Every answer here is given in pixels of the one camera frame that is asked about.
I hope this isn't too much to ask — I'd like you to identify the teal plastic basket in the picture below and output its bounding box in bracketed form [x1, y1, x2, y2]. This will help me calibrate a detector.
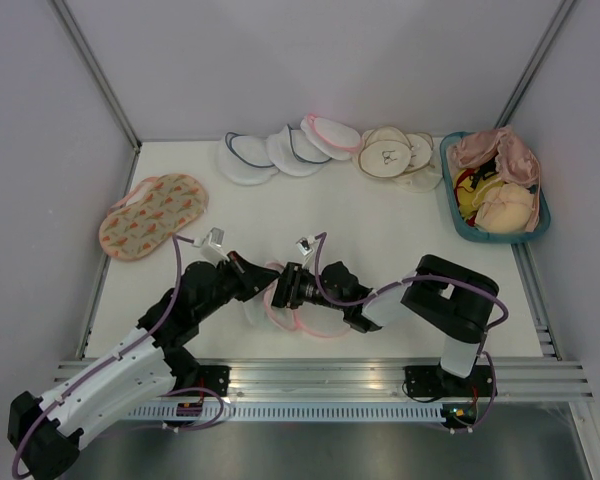
[438, 131, 551, 245]

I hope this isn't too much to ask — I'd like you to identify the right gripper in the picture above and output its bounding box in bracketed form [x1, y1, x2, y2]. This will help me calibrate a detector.
[254, 262, 346, 312]

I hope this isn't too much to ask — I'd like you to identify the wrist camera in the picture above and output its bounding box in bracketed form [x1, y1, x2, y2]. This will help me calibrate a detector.
[296, 237, 315, 268]
[192, 227, 228, 265]

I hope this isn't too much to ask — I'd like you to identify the yellow bra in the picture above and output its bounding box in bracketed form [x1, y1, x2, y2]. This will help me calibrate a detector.
[453, 169, 504, 227]

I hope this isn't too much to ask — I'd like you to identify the pink satin bra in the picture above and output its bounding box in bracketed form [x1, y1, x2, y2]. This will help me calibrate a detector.
[446, 126, 541, 188]

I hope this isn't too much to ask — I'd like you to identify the beige laundry bag front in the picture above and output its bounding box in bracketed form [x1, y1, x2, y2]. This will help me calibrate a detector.
[355, 126, 412, 179]

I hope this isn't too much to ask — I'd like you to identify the white slotted cable duct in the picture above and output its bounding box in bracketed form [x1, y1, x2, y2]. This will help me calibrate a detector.
[67, 404, 446, 422]

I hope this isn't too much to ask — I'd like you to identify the white bag blue trim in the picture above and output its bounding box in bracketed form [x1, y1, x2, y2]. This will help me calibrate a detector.
[265, 124, 332, 178]
[215, 132, 280, 186]

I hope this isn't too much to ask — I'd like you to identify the white mesh bag pink trim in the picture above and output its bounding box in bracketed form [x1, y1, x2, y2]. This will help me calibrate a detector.
[242, 281, 350, 340]

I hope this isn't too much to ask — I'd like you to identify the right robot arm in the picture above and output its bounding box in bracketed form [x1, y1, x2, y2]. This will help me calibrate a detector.
[271, 255, 509, 395]

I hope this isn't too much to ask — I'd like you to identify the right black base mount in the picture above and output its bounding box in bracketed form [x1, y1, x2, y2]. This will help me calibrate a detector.
[403, 365, 497, 402]

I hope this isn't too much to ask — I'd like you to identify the white bag pink trim back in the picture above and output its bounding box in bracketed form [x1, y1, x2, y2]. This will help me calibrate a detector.
[300, 114, 362, 161]

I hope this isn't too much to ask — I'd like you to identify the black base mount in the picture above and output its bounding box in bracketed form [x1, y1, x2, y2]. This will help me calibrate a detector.
[403, 365, 497, 402]
[173, 365, 231, 397]

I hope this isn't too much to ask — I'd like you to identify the floral patterned laundry bag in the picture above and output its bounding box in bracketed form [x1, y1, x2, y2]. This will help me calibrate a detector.
[98, 173, 209, 261]

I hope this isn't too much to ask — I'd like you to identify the white bag blue trim left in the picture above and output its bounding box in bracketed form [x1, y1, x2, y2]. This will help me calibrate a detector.
[215, 132, 280, 186]

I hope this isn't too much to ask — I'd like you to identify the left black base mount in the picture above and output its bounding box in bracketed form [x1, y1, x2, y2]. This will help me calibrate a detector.
[173, 365, 231, 397]

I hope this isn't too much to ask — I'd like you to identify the aluminium mounting rail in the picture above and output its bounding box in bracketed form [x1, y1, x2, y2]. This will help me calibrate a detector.
[49, 357, 596, 401]

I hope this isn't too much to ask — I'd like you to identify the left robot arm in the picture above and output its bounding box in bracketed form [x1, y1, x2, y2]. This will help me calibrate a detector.
[7, 252, 279, 479]

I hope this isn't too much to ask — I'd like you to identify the peach padded bra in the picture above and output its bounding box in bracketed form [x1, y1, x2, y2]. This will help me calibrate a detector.
[474, 182, 539, 234]

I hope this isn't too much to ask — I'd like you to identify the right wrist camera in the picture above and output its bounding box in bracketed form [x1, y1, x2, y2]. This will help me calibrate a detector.
[296, 237, 315, 268]

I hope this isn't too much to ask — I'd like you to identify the white bag blue trim right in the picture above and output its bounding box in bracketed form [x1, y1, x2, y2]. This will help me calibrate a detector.
[265, 124, 332, 178]

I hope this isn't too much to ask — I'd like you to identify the beige laundry bag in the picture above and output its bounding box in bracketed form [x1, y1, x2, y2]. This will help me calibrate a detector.
[355, 126, 412, 179]
[394, 132, 443, 193]

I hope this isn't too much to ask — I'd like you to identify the beige laundry bag rear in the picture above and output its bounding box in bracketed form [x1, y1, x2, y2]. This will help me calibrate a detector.
[394, 132, 443, 193]

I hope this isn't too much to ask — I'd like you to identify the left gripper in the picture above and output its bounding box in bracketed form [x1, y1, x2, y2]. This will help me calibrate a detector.
[195, 251, 279, 323]

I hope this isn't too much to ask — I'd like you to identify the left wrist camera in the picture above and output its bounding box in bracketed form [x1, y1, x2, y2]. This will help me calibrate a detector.
[192, 227, 228, 265]

